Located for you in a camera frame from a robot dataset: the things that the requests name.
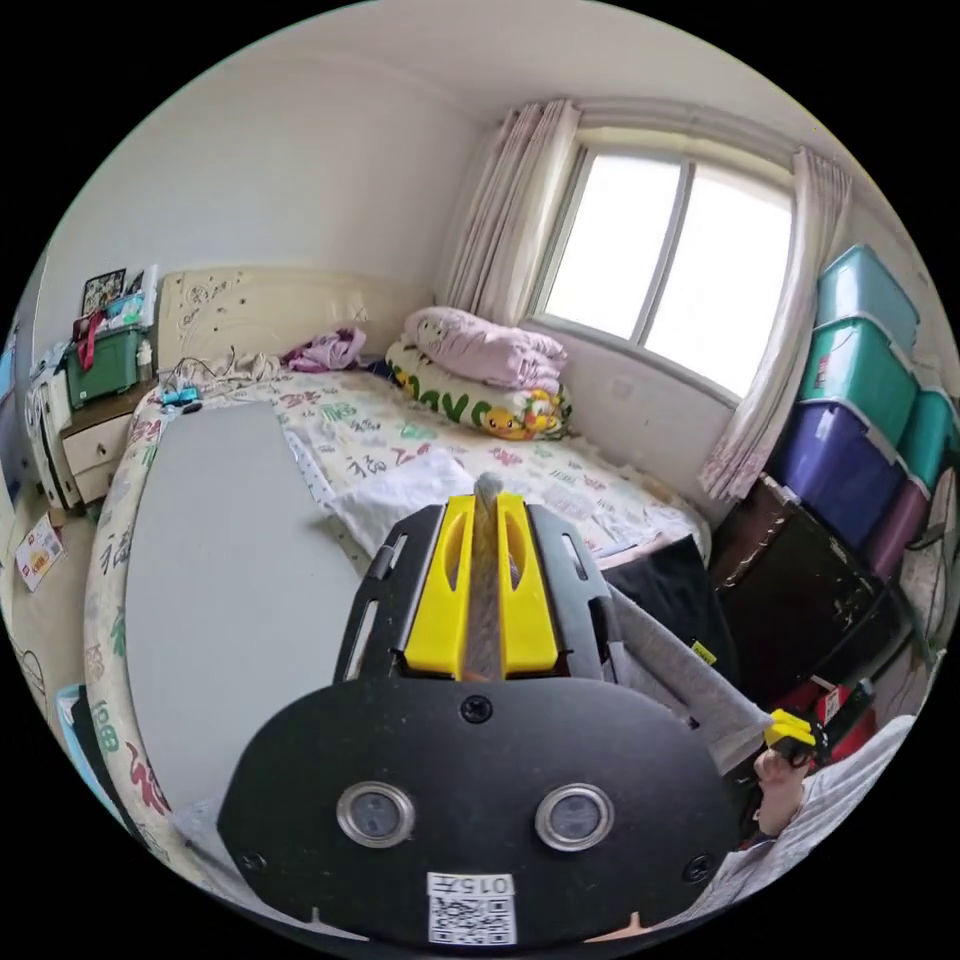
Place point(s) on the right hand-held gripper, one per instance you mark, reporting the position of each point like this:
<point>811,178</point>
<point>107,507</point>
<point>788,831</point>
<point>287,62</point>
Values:
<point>823,739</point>

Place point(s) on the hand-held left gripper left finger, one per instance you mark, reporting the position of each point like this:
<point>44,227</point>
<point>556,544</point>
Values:
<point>439,592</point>

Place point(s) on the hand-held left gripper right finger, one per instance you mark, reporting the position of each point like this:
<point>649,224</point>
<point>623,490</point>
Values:
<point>529,592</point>

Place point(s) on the gray long sleeve shirt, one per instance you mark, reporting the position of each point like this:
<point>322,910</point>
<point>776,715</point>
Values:
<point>694,671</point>

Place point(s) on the person's right hand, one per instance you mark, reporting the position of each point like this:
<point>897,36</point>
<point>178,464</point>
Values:
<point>780,799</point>

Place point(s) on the person's body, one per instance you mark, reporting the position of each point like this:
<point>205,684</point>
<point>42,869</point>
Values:
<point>847,802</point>

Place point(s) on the white cloth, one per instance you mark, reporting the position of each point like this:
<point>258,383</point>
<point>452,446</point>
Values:
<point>409,487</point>

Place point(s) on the dark brown cabinet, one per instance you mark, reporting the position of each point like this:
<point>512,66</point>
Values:
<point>802,600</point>

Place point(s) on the bed with printed sheet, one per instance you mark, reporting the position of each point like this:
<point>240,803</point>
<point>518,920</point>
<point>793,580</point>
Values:
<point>540,465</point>

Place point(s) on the black garment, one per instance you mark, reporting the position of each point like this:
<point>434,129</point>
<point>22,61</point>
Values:
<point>667,600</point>

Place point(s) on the cartoon printed rolled blanket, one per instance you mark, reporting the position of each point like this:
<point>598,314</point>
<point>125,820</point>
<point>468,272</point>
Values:
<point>457,401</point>

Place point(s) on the gray flat folding board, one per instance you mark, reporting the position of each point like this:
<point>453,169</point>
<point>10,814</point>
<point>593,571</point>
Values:
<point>225,562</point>

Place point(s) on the purple storage bin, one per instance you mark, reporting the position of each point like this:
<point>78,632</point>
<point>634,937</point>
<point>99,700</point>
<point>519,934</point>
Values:
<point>900,529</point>

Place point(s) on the folded pink quilt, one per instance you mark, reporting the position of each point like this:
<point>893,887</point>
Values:
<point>480,345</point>

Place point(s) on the purple garment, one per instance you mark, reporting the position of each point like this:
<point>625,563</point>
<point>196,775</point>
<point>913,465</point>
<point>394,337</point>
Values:
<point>330,351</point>

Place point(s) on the teal storage bin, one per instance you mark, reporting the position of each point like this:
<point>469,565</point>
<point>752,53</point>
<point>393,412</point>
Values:
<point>930,435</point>

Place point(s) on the small blue device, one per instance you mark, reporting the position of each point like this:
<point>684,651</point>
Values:
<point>180,395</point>

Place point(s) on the green storage bin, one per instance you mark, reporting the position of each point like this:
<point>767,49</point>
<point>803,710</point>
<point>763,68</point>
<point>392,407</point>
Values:
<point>855,379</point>

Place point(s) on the window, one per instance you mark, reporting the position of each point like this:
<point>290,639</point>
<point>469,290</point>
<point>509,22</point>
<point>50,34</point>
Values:
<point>667,262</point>

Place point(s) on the pale pink curtain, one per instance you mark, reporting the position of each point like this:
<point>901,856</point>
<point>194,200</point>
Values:
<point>502,225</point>
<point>780,337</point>

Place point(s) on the cream nightstand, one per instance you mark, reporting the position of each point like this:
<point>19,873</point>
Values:
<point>97,450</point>

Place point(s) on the carton with red print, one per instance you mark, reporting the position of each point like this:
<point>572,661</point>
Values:
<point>39,555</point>

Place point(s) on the dark green storage box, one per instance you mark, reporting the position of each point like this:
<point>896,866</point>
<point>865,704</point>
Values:
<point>105,367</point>

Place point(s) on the light blue storage bin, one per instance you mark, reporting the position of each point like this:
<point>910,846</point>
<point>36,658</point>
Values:
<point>862,296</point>

